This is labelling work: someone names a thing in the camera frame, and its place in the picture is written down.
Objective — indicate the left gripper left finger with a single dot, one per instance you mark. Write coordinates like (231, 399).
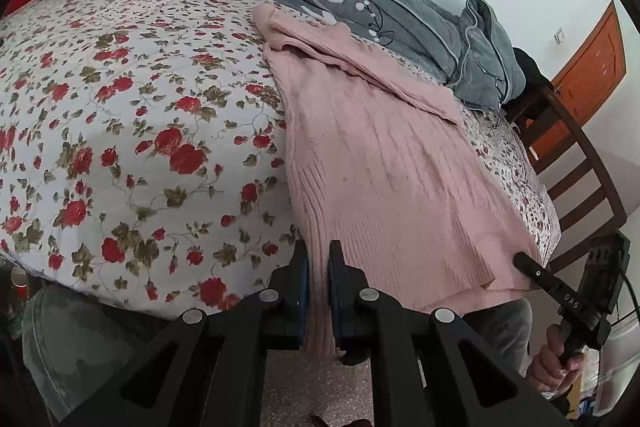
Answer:
(207, 370)

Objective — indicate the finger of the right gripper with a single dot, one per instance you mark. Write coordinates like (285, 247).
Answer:
(540, 277)

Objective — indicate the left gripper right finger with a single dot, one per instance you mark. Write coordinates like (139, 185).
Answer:
(427, 369)

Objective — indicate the pink knit sweater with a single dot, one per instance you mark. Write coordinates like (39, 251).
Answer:
(376, 159)

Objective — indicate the black clothing on footboard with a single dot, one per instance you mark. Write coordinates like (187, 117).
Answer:
(533, 77)

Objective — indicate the person's right hand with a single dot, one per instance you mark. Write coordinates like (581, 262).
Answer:
(547, 373)

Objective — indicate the orange wooden door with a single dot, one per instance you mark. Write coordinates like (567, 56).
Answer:
(594, 71)

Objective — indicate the floral bed sheet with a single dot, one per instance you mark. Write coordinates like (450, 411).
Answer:
(143, 152)

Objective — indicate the white wall switch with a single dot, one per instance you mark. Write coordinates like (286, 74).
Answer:
(559, 36)

